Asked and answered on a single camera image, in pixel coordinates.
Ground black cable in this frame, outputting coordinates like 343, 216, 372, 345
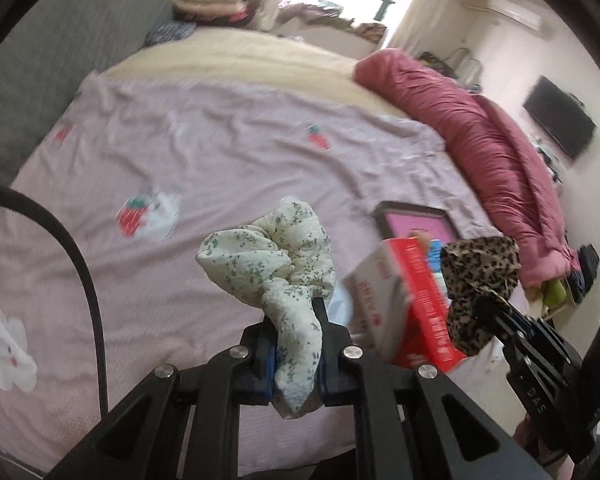
0, 183, 106, 411

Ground dark floral cloth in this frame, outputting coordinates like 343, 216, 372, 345
147, 21, 197, 45

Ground pink book with blue title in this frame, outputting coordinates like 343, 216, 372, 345
385, 212, 458, 271

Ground pink quilt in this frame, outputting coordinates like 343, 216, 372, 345
352, 48, 581, 288

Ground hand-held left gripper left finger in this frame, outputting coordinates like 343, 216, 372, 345
45, 320, 281, 480

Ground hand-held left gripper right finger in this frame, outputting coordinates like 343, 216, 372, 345
312, 297, 553, 480

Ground pink tray with book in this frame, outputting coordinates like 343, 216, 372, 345
372, 201, 461, 246

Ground pink folded blanket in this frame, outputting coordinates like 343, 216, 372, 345
172, 0, 248, 22

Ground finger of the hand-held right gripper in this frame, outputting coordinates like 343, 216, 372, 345
472, 296, 518, 351
502, 307, 576, 361

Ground cream floral scrunchie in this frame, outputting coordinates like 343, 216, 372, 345
195, 197, 337, 420

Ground white metal chair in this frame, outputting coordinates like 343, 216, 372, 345
450, 47, 483, 91

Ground beige bed sheet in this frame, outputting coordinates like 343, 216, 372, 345
100, 27, 421, 121

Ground green soft item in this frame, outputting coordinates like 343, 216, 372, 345
542, 277, 568, 308

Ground white air conditioner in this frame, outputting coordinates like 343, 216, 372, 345
487, 0, 543, 31

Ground red tissue box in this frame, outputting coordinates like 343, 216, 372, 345
342, 237, 468, 373

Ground dark patterned bag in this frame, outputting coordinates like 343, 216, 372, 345
417, 51, 461, 78

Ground leopard print scrunchie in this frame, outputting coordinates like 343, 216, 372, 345
440, 235, 523, 358

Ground grey quilted headboard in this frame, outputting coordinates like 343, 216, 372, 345
0, 0, 181, 231

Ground black backpack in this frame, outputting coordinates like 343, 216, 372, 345
570, 244, 600, 291

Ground person's right forearm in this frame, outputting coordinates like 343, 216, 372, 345
512, 417, 576, 480

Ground clothes on window sill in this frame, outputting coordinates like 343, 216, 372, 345
280, 2, 388, 41

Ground black television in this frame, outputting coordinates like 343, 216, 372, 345
522, 76, 597, 161

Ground lilac printed blanket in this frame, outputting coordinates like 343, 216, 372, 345
0, 71, 496, 476

